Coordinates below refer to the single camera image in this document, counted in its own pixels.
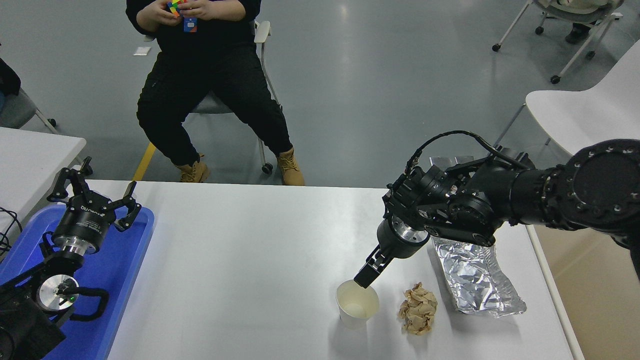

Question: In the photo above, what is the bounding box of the tan paper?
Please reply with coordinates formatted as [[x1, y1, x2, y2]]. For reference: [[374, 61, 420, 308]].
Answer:
[[397, 282, 439, 336]]

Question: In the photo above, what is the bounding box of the white-framed rolling chair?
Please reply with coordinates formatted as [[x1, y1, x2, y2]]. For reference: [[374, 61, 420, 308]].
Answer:
[[492, 0, 626, 85]]

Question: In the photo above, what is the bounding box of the black cable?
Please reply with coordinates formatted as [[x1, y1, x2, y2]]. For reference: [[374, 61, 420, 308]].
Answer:
[[0, 206, 24, 261]]

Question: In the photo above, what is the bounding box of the person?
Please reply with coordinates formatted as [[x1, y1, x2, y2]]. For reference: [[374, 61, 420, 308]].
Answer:
[[125, 0, 305, 187], [0, 42, 22, 98], [566, 22, 594, 44]]

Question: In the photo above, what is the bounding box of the silver foil tray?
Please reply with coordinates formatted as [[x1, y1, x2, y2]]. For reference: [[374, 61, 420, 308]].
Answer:
[[431, 235, 527, 318]]

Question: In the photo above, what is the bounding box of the yellow floor tape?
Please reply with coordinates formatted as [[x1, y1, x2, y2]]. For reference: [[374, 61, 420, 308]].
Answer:
[[132, 142, 157, 182]]

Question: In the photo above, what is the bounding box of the white shell chair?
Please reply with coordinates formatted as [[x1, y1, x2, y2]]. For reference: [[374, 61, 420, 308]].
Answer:
[[492, 39, 640, 157]]

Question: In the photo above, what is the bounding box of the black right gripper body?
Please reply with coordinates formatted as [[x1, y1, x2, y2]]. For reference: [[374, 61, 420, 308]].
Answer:
[[376, 216, 430, 260]]

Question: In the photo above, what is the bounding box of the white paper cup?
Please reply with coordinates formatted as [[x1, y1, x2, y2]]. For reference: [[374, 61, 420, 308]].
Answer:
[[336, 279, 380, 329]]

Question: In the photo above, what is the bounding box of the person's left hand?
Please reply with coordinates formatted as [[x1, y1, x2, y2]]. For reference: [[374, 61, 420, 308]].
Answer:
[[177, 0, 223, 22]]

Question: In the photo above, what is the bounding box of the large pale bin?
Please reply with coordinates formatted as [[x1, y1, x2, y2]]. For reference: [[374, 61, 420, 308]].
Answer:
[[525, 222, 640, 360]]

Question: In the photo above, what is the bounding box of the person's right hand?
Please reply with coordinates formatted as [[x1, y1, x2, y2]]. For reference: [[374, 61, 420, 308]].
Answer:
[[136, 1, 175, 33]]

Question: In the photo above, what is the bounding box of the blue plastic tray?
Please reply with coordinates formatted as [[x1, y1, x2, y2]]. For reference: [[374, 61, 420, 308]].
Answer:
[[0, 205, 155, 360]]

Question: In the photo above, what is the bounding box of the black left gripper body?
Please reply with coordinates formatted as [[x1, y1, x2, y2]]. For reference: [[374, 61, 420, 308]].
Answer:
[[52, 195, 118, 247]]

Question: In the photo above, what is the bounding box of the grey rolling chair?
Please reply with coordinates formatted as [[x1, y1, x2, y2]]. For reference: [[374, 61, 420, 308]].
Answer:
[[0, 89, 57, 135]]

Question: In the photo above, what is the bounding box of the white side table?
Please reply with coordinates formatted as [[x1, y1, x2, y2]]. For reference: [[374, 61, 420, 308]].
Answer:
[[0, 126, 87, 238]]

